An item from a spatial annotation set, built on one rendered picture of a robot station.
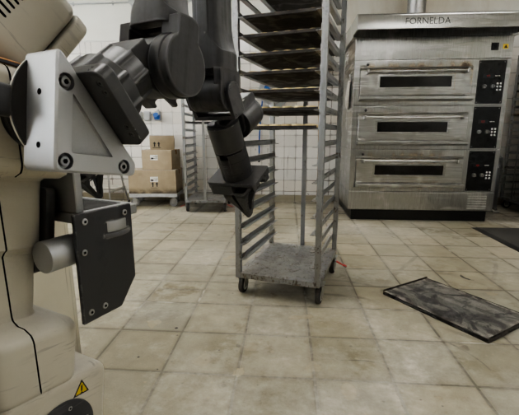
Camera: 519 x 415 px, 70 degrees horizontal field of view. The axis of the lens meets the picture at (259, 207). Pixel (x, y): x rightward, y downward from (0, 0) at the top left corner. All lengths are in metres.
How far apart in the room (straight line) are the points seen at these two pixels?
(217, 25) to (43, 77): 0.29
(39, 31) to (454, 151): 4.05
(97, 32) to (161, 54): 5.22
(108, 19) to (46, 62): 5.26
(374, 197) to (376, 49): 1.48
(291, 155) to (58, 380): 4.55
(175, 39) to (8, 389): 0.47
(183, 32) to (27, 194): 0.29
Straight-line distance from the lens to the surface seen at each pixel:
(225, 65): 0.61
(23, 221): 0.57
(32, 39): 0.57
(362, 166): 4.02
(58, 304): 1.47
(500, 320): 2.25
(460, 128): 4.30
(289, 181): 5.01
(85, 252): 0.56
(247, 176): 0.67
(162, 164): 4.84
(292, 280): 2.03
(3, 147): 0.49
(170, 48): 0.48
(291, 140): 4.97
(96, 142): 0.43
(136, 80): 0.45
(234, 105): 0.61
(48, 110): 0.40
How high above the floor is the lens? 0.93
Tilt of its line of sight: 11 degrees down
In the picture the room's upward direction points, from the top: straight up
